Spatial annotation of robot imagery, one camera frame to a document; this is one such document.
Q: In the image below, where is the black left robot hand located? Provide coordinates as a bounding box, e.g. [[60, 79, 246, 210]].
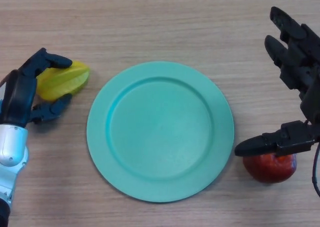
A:
[[0, 47, 73, 129]]

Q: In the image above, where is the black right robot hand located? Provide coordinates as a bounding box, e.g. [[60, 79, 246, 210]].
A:
[[234, 6, 320, 158]]

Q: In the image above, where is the yellow starfruit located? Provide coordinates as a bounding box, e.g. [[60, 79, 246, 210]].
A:
[[36, 60, 91, 103]]

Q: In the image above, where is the green round plate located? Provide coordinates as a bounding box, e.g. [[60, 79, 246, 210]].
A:
[[86, 61, 235, 204]]

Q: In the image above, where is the red apple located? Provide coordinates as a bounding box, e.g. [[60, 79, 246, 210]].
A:
[[242, 153, 298, 184]]

